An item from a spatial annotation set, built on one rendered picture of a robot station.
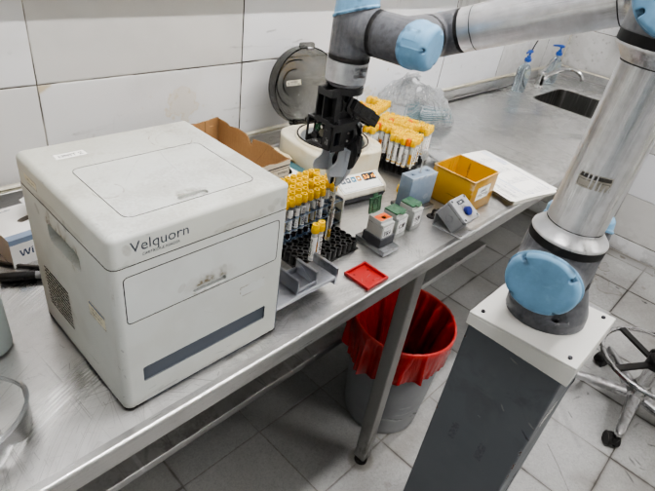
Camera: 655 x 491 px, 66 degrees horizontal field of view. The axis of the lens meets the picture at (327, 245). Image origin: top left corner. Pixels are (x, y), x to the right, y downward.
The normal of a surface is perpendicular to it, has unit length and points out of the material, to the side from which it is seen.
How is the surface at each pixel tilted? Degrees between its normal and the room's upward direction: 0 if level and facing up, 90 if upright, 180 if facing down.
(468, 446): 90
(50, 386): 0
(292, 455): 0
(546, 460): 0
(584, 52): 90
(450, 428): 90
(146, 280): 90
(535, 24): 108
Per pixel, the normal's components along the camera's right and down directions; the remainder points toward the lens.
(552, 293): -0.61, 0.47
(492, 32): -0.49, 0.67
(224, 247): 0.71, 0.47
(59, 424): 0.14, -0.82
